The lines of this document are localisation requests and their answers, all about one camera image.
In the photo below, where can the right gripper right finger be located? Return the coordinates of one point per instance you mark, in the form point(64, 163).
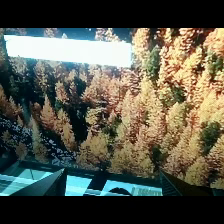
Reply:
point(175, 187)

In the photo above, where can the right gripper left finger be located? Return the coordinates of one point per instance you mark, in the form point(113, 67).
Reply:
point(50, 186)

